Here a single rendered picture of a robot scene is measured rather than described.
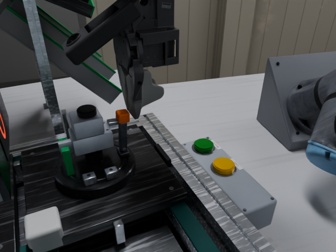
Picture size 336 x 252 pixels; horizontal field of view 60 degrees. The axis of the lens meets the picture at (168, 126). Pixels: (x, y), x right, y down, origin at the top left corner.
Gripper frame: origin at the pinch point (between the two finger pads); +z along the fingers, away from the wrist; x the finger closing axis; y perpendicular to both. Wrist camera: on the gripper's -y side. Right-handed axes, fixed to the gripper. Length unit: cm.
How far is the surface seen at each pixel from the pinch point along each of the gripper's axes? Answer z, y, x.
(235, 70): 88, 179, 192
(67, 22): 33, 23, 237
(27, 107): 21, -18, 54
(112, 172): 6.5, -5.7, -5.9
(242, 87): 21, 55, 37
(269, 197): 11.1, 16.8, -17.9
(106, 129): 1.5, -4.7, -1.0
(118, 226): 10.5, -7.4, -13.2
